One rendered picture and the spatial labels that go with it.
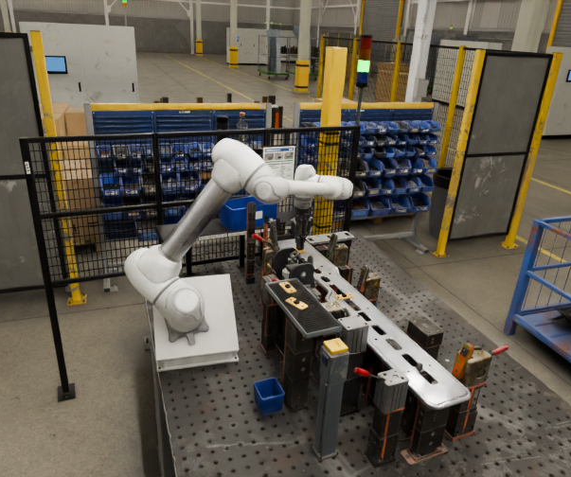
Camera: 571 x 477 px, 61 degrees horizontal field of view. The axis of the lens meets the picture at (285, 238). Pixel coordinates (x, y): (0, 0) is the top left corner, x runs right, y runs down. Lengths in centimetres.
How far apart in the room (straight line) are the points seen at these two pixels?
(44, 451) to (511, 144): 464
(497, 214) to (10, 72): 456
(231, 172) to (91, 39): 680
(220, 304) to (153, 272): 39
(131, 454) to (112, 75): 663
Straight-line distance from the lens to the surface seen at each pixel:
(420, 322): 204
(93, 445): 298
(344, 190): 232
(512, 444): 214
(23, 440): 313
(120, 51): 851
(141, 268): 204
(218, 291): 226
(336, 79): 305
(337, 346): 159
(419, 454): 195
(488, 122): 506
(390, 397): 168
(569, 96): 1314
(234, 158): 184
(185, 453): 189
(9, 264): 416
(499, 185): 544
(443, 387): 179
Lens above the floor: 208
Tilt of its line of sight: 23 degrees down
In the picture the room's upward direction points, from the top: 3 degrees clockwise
